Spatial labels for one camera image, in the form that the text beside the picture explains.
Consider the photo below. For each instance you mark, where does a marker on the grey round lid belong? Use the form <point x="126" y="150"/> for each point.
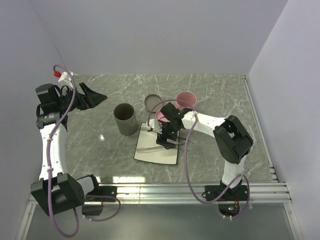
<point x="151" y="100"/>

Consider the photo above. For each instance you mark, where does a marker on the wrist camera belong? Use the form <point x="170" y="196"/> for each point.
<point x="153" y="125"/>
<point x="63" y="78"/>

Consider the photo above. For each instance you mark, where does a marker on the pink cylindrical container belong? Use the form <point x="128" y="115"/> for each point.
<point x="185" y="100"/>

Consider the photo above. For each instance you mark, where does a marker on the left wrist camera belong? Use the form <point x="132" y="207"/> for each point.
<point x="63" y="78"/>

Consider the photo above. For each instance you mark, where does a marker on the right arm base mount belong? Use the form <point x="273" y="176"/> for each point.
<point x="239" y="193"/>

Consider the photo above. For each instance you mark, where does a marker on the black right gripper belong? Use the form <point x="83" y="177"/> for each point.
<point x="162" y="138"/>

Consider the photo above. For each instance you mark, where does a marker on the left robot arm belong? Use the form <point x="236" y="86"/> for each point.
<point x="56" y="190"/>

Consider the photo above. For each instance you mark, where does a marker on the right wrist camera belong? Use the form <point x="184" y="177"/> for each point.
<point x="153" y="125"/>

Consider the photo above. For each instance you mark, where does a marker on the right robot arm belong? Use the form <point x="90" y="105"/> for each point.
<point x="233" y="140"/>

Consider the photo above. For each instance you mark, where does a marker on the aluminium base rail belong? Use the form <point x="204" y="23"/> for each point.
<point x="179" y="193"/>

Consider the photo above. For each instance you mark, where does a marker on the white square plate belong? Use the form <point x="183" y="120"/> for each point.
<point x="162" y="157"/>

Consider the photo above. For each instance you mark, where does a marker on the grey cylindrical container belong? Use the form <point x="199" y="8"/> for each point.
<point x="125" y="118"/>

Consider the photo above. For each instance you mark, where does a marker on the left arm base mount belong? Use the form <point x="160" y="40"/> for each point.
<point x="103" y="194"/>

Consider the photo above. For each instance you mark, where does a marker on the steel tongs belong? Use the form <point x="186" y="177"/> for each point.
<point x="150" y="140"/>

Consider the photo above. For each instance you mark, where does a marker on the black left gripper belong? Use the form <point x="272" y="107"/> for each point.
<point x="90" y="99"/>

